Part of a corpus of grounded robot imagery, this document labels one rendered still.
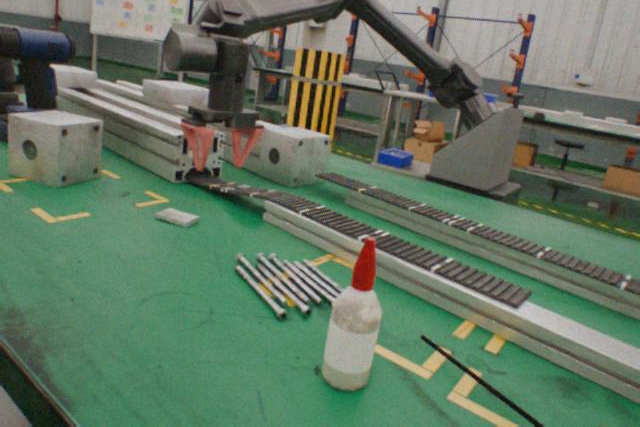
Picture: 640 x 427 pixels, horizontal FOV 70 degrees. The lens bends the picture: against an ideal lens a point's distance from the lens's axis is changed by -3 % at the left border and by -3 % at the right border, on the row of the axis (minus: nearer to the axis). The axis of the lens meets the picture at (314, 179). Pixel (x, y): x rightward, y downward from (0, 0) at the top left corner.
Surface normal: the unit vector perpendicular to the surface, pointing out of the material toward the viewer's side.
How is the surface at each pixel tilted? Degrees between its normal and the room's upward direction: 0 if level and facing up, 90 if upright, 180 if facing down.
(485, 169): 90
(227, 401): 0
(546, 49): 90
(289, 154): 90
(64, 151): 90
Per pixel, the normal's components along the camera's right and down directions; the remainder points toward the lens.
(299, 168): 0.73, 0.27
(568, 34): -0.60, 0.11
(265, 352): 0.14, -0.96
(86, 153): 0.94, 0.21
